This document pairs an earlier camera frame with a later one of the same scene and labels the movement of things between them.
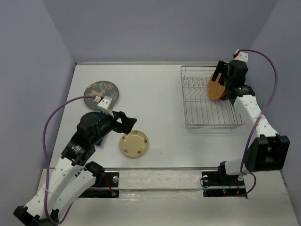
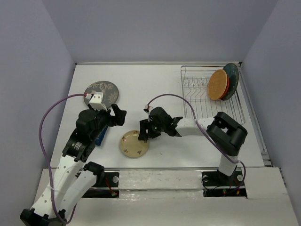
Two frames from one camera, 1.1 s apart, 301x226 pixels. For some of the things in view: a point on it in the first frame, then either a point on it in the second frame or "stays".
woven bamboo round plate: [215, 90] stays
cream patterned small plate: [135, 144] stays
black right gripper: [222, 68] -> [145, 124]
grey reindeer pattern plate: [102, 89] stays
